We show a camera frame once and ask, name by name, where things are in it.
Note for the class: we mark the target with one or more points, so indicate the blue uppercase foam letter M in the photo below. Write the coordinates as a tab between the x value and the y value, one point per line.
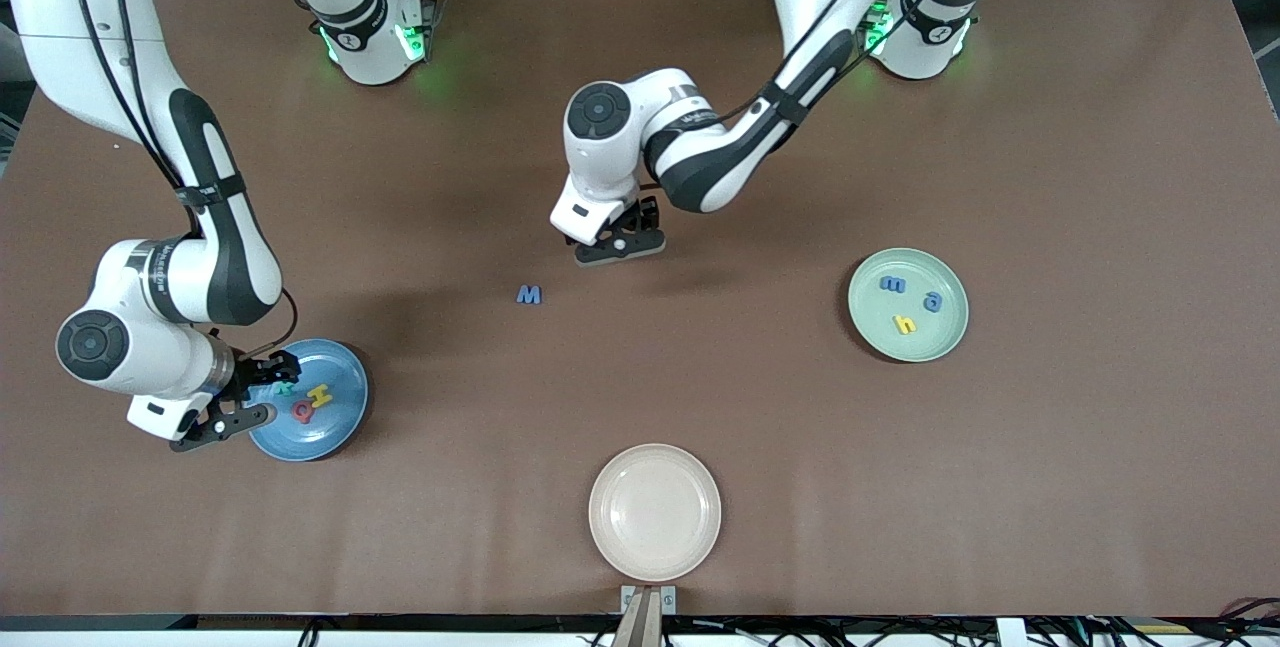
529	297

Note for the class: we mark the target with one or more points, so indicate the blue foam letter a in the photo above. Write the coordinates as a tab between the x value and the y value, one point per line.
928	305

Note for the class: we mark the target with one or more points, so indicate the red foam letter Q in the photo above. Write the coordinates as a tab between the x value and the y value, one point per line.
296	413

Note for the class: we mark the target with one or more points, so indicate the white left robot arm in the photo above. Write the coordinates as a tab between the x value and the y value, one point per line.
720	157

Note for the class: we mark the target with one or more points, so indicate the blue plate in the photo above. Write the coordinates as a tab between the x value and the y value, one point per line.
330	442

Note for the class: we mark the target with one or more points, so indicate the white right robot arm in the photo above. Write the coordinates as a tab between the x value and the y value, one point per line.
70	27

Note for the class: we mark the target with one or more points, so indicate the brown table cover mat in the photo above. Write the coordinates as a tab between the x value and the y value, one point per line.
900	477

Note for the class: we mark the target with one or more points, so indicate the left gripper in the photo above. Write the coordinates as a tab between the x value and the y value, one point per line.
642	216

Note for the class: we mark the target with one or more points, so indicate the blue lowercase foam letter m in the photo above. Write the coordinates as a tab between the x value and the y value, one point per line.
892	283

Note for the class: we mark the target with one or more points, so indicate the yellow foam letter H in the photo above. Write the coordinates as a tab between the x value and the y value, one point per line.
320	394
901	324

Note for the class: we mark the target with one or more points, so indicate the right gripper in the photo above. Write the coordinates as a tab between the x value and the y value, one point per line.
253	374

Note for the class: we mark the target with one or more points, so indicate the beige plate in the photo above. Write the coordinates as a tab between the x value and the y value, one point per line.
655	512

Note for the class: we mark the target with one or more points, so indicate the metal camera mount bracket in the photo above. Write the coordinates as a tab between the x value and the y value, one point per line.
648	599

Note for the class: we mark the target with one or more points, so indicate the grey base connector box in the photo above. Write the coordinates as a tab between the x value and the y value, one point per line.
425	12
875	32

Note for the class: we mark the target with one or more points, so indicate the green plate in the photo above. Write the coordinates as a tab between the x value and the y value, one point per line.
908	342

